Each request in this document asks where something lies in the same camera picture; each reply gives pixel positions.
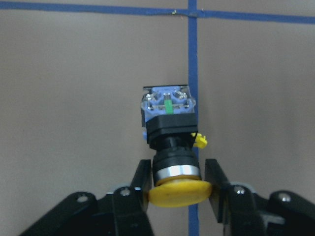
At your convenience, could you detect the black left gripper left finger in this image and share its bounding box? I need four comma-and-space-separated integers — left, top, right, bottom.
130, 159, 152, 212

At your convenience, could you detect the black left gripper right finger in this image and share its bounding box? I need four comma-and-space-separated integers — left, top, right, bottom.
205, 159, 230, 223

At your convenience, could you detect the yellow push button switch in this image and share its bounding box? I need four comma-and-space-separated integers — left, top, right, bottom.
141, 85, 212, 207

